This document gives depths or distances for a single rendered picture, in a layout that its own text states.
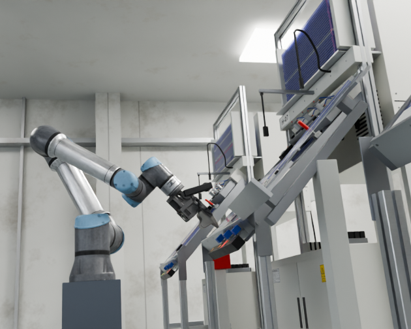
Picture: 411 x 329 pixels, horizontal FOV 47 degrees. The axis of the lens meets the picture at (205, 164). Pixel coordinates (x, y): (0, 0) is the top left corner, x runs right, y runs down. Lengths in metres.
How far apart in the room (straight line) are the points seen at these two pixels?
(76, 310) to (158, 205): 4.45
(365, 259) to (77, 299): 0.97
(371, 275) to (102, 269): 0.92
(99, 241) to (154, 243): 4.27
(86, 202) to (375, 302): 1.08
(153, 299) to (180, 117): 2.32
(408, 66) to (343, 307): 1.13
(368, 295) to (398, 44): 1.03
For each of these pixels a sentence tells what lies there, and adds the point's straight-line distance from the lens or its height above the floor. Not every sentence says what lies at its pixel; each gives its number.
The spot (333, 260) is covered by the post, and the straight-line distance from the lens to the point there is 1.36.
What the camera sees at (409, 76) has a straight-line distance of 2.13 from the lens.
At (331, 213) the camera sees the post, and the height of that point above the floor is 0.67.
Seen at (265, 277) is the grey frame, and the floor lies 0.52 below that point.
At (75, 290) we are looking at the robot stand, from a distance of 1.59.
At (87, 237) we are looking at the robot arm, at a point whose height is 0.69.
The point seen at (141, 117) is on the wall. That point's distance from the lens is 6.28.
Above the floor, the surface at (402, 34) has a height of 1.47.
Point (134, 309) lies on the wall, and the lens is 5.83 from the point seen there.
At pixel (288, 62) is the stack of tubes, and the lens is 2.48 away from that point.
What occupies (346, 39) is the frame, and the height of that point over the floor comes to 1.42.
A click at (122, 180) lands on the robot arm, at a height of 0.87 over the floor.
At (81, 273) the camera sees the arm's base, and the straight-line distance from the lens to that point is 1.62.
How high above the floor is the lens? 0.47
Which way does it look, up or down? 16 degrees up
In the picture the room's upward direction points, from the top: 4 degrees counter-clockwise
